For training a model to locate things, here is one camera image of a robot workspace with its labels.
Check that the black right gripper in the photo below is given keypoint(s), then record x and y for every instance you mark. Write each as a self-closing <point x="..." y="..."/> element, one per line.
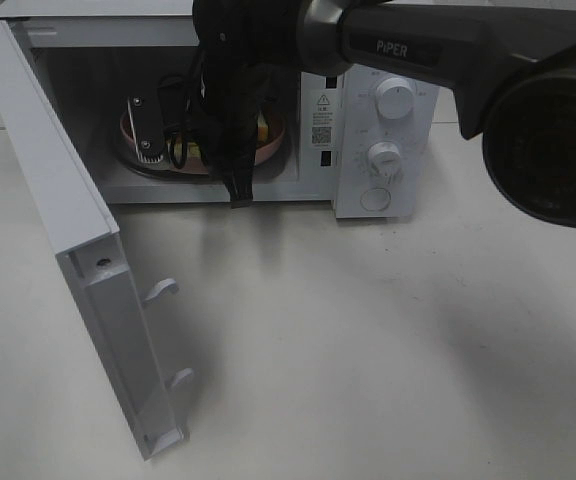
<point x="242" y="41"/>

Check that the white bread sandwich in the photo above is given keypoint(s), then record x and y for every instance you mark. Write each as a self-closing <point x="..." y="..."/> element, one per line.
<point x="177" y="146"/>

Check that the pink round plate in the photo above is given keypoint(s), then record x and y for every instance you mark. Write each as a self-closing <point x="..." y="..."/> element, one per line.
<point x="275" y="120"/>

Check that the round white door button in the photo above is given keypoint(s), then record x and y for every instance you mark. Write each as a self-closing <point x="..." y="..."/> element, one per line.
<point x="375" y="199"/>

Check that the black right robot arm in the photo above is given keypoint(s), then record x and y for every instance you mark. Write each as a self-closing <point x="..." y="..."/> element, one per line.
<point x="512" y="71"/>

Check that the glass microwave turntable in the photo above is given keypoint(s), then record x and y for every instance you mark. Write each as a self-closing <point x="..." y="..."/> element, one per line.
<point x="267" y="166"/>

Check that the lower white timer knob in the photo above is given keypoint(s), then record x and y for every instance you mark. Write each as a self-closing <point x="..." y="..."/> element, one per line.
<point x="384" y="159"/>

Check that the white microwave oven body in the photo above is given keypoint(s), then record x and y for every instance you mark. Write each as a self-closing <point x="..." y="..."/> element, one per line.
<point x="89" y="92"/>

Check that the upper white power knob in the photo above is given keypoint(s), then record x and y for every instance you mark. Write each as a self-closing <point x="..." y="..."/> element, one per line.
<point x="394" y="98"/>

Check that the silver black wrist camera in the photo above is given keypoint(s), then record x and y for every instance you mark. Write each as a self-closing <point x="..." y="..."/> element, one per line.
<point x="147" y="129"/>

